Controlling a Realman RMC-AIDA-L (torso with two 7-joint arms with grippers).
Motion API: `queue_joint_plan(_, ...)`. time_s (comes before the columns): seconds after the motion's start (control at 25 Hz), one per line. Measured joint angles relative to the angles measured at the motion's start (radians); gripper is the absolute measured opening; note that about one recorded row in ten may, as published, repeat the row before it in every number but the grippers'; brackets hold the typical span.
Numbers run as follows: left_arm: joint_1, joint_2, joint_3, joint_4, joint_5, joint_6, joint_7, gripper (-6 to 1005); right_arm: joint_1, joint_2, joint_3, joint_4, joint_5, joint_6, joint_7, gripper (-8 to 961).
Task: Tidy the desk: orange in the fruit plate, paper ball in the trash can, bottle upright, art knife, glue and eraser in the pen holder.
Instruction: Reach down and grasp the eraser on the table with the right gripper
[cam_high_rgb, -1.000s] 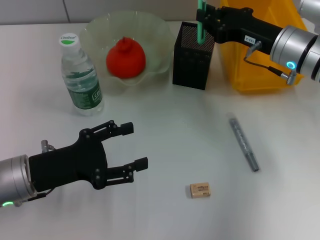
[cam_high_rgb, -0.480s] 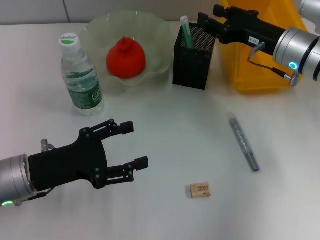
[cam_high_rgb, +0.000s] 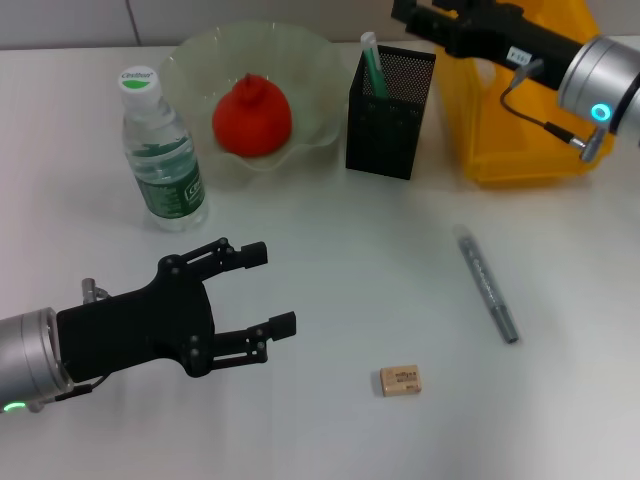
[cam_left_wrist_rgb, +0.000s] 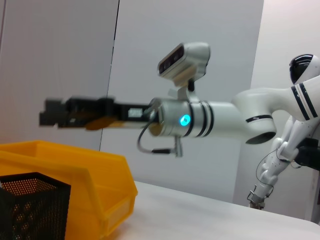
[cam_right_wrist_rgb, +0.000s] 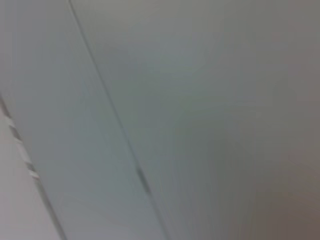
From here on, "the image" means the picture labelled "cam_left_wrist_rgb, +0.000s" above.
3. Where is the white black humanoid robot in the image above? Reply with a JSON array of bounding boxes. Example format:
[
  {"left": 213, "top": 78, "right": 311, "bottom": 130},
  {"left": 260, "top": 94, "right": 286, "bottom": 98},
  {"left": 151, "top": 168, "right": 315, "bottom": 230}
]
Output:
[{"left": 247, "top": 53, "right": 320, "bottom": 208}]

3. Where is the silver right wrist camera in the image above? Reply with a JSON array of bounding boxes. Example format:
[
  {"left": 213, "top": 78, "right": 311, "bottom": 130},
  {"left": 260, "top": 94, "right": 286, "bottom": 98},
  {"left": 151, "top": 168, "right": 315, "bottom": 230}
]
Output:
[{"left": 157, "top": 41, "right": 211, "bottom": 101}]

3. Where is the black mesh pen holder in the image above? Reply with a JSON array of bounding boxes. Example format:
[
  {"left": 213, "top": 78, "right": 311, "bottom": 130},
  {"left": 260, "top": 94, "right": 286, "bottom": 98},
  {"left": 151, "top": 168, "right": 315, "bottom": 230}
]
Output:
[{"left": 0, "top": 171, "right": 72, "bottom": 240}]

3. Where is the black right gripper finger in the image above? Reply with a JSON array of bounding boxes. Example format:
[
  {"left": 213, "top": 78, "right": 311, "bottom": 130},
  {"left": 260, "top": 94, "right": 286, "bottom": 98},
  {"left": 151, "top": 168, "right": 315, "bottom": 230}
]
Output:
[
  {"left": 39, "top": 111, "right": 70, "bottom": 127},
  {"left": 44, "top": 98, "right": 70, "bottom": 112}
]

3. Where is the right gripper cable with connectors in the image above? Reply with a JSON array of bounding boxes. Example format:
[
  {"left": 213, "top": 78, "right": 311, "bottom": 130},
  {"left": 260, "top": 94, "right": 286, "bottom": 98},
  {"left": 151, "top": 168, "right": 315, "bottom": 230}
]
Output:
[{"left": 136, "top": 98, "right": 185, "bottom": 159}]

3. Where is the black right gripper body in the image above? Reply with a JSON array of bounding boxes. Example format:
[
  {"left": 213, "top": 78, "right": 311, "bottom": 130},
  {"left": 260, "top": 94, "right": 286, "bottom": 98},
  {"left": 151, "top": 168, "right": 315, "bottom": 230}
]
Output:
[{"left": 66, "top": 95, "right": 155, "bottom": 131}]

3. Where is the yellow plastic storage bin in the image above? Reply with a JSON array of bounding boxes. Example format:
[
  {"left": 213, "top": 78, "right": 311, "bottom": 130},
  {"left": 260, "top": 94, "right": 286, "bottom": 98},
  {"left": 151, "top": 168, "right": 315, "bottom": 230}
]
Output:
[{"left": 0, "top": 139, "right": 139, "bottom": 240}]

